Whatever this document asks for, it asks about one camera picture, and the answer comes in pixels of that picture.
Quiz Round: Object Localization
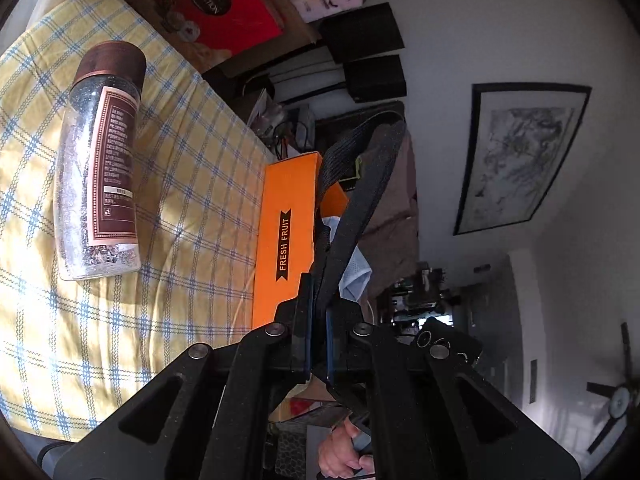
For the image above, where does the light grey mesh garment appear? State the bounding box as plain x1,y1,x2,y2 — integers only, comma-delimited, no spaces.
318,216,372,302

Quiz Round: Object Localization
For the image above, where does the brown labelled plastic jar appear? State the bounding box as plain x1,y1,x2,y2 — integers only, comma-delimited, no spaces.
53,41,146,281

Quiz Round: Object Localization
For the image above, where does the person's right hand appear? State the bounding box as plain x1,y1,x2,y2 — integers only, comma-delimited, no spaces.
318,418,374,479

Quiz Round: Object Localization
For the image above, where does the brown sofa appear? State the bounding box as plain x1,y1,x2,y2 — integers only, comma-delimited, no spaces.
358,133,419,299

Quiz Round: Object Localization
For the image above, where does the yellow plaid tablecloth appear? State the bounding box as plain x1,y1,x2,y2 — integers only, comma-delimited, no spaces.
1,0,271,441

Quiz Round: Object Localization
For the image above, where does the orange cardboard box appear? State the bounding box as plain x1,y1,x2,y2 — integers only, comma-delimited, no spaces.
252,153,348,328

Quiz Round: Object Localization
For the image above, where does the black standing fan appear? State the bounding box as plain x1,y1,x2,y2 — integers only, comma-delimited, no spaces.
586,322,639,454

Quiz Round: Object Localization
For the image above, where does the framed ink painting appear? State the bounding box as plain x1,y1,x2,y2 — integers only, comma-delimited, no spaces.
454,82,591,236

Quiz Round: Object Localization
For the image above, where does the right black speaker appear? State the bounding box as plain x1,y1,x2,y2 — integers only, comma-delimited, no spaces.
343,54,407,103

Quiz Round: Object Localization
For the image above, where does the black speaker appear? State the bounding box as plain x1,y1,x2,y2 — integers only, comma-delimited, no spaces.
343,54,407,103
317,2,405,64

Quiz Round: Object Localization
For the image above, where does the left black speaker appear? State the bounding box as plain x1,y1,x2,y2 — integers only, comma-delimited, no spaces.
317,2,405,64

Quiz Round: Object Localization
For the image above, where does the red Ferrero gift bag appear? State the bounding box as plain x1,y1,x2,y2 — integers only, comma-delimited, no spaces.
127,0,286,74

